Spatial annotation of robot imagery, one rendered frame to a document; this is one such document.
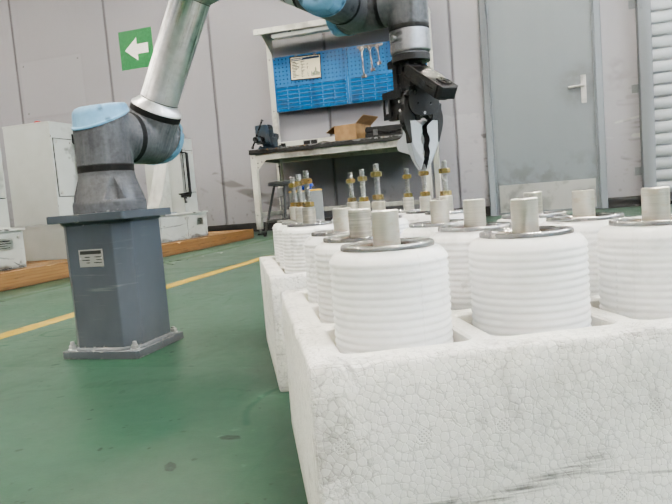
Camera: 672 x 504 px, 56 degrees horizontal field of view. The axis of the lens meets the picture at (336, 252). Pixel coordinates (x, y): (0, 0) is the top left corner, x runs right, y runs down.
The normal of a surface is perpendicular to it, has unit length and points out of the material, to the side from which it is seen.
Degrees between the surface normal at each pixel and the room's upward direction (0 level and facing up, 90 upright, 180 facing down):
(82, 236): 90
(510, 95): 90
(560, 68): 90
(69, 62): 90
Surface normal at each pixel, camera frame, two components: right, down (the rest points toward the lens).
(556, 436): 0.14, 0.07
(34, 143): -0.28, 0.11
